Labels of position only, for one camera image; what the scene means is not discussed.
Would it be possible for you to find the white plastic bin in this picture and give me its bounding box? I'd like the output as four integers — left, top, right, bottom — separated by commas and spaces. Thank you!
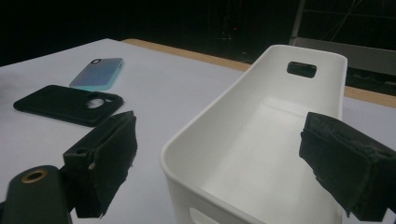
160, 44, 348, 224

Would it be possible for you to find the black phone case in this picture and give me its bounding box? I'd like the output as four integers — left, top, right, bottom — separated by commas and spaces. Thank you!
12, 84, 125, 128

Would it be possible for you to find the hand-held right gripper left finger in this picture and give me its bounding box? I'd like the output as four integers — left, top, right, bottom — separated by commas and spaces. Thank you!
64, 110, 138, 219

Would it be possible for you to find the iridescent phone case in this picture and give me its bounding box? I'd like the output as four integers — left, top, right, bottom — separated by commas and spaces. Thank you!
68, 57, 125, 91

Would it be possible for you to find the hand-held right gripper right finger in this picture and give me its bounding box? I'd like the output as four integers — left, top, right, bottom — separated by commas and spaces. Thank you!
298, 111, 396, 223

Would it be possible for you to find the white metal desk frame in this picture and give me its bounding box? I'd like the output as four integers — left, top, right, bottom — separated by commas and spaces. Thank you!
289, 0, 396, 77

